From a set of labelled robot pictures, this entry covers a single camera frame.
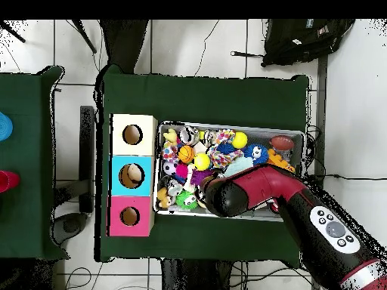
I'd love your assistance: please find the black backpack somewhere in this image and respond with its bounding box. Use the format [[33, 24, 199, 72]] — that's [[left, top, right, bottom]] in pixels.
[[261, 19, 357, 67]]

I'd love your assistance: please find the beige rounded toy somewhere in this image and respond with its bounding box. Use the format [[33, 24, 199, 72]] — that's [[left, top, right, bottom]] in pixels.
[[125, 164, 145, 187]]

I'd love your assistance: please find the blue fuzzy toy with eyes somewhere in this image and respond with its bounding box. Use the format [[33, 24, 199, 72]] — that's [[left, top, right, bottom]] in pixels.
[[244, 143, 270, 167]]

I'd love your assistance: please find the small brown football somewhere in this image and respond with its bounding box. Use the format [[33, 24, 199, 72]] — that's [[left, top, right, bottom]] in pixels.
[[269, 135, 296, 153]]

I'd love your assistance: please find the dark green table cloth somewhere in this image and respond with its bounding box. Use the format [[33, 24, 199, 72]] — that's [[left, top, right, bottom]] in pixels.
[[0, 65, 67, 262], [96, 64, 311, 264]]

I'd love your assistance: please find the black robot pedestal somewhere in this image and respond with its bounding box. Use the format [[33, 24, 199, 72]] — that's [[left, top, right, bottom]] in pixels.
[[158, 258, 243, 290]]

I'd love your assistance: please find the red cup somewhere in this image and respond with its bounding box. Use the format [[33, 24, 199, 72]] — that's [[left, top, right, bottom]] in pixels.
[[0, 170, 20, 194]]

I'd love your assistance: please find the blue round object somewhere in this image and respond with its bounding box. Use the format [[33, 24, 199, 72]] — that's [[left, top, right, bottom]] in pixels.
[[0, 112, 14, 143]]

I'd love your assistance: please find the orange plastic building block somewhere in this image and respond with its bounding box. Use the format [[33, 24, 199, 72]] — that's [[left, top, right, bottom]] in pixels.
[[265, 148, 297, 175]]

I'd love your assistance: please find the small orange basketball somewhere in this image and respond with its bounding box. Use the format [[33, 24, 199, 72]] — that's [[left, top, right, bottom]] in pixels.
[[178, 144, 196, 164]]

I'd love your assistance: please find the purple spiky ball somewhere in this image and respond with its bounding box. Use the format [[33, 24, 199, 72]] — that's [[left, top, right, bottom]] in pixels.
[[190, 168, 214, 185]]

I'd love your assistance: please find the clear mesh bin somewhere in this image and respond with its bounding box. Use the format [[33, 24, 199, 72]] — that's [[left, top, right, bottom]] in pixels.
[[153, 120, 306, 222]]

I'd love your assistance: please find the mint green knitted cloth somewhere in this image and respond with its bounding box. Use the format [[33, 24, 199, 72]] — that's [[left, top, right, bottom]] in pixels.
[[222, 156, 255, 177]]

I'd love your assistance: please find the wooden box with three holes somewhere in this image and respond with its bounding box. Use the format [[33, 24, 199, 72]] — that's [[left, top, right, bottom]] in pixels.
[[108, 113, 159, 238]]

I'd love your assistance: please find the colourful polka dot cloth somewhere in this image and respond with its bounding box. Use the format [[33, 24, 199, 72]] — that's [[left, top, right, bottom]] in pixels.
[[208, 144, 244, 171]]

